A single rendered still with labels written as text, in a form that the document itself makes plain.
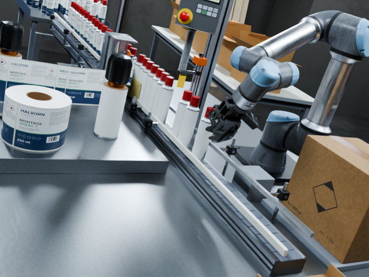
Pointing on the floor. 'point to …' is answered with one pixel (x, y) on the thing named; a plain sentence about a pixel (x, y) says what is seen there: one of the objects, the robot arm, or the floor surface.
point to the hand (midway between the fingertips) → (216, 139)
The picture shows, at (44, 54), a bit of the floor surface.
